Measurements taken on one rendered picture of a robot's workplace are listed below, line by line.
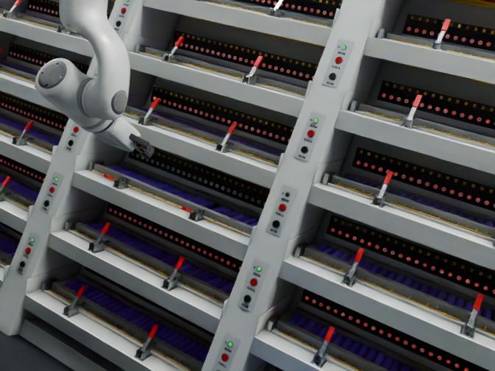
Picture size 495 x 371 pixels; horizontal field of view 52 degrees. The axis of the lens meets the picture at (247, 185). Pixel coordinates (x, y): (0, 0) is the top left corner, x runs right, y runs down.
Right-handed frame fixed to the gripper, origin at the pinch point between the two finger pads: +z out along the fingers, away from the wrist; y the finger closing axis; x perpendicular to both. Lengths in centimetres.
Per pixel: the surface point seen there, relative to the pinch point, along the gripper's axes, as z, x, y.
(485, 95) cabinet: 27, 52, 68
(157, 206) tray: 19.4, -8.5, 1.2
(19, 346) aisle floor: 29, -60, -24
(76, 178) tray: 20.0, -10.1, -28.5
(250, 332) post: 23, -27, 39
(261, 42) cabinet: 27, 52, 2
